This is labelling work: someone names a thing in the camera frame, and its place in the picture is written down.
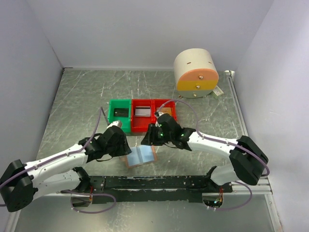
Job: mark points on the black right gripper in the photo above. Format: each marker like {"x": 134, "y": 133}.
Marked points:
{"x": 149, "y": 138}

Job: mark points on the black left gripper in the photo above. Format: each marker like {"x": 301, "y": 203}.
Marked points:
{"x": 124, "y": 148}

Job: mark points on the brown leather card holder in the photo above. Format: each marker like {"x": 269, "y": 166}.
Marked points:
{"x": 140, "y": 155}

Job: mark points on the red plastic bin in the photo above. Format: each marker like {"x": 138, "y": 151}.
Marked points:
{"x": 140, "y": 124}
{"x": 159, "y": 103}

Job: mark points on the white diamond print card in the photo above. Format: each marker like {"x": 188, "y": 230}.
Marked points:
{"x": 142, "y": 111}

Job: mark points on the orange striped card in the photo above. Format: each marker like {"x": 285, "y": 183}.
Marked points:
{"x": 166, "y": 110}

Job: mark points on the green plastic bin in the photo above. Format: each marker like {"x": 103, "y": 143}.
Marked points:
{"x": 121, "y": 103}

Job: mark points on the white round drawer cabinet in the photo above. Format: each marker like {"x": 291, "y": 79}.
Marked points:
{"x": 195, "y": 73}

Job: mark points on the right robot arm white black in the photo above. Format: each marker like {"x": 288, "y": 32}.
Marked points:
{"x": 247, "y": 161}

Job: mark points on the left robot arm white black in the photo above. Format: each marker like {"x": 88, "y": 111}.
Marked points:
{"x": 22, "y": 183}

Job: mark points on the black card in green bin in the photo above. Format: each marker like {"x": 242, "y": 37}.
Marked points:
{"x": 121, "y": 112}

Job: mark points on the small white green box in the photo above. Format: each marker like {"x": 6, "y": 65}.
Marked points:
{"x": 217, "y": 92}

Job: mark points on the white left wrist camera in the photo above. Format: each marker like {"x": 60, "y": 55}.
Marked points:
{"x": 116, "y": 123}

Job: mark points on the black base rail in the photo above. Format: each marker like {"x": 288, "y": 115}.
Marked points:
{"x": 101, "y": 198}

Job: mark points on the white corner bracket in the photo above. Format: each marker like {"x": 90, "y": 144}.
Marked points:
{"x": 230, "y": 73}

